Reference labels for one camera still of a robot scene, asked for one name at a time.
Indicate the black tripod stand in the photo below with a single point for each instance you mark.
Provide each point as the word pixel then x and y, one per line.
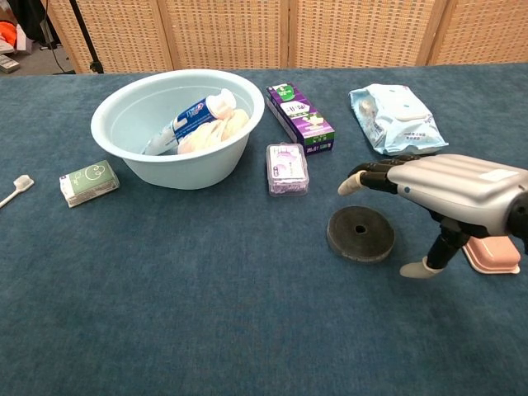
pixel 84 37

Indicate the purple white carton box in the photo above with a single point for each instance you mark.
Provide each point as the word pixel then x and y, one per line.
pixel 305 119

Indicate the clear purple floss pick box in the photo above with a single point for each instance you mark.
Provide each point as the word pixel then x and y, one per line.
pixel 288 169

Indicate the pink toothbrush case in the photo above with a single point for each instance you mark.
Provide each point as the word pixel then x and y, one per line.
pixel 493 253

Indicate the green white soap box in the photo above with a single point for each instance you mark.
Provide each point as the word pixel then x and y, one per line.
pixel 88 181

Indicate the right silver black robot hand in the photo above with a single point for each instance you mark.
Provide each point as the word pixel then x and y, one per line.
pixel 453 185

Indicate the light blue plastic basin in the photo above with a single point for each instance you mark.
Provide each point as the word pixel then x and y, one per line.
pixel 132 119

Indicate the orange cloth item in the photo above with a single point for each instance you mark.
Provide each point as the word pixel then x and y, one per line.
pixel 7 33

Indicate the black tape roll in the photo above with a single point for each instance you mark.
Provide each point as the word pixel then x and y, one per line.
pixel 373 239

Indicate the wicker folding screen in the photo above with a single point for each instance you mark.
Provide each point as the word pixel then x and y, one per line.
pixel 231 33

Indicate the light blue wet wipes pack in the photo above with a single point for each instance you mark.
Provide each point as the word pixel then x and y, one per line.
pixel 396 119

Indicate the white toothbrush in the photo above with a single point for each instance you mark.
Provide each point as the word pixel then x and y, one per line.
pixel 22 183

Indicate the blue white toothpaste tube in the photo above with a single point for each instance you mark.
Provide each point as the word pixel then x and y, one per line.
pixel 189 119

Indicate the pink bath sponge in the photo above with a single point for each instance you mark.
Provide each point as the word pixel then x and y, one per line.
pixel 210 134

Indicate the dark blue table mat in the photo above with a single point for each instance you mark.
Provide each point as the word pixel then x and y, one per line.
pixel 206 321

